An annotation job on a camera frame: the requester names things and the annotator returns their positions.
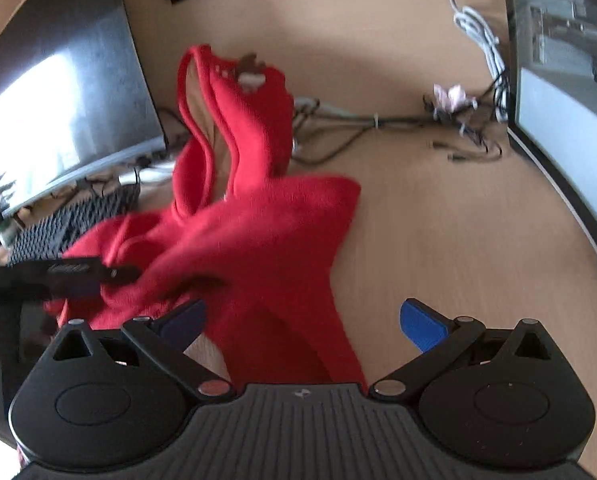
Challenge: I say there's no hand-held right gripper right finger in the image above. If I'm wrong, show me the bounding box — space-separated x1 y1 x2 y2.
368 298 555 404

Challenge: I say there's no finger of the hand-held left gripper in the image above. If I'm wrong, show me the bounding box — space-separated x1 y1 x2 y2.
38 256 142 300

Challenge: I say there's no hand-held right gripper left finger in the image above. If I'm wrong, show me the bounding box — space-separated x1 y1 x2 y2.
53 298 237 403

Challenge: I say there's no red hoodie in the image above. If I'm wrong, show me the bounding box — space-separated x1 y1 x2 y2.
43 44 370 394

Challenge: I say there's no black keyboard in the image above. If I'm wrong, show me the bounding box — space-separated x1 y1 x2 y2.
0 184 142 267

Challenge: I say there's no black computer monitor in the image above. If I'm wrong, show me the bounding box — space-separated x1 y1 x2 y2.
0 0 170 221

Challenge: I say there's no pink crumpled paper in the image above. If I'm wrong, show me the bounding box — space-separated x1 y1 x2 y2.
431 83 479 112

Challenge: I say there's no glass-sided computer case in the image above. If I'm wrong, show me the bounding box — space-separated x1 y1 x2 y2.
498 0 597 293

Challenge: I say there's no black cable bundle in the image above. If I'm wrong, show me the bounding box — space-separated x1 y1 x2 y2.
292 74 510 167

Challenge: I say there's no white cable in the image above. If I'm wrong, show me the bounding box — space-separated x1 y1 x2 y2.
418 0 510 122

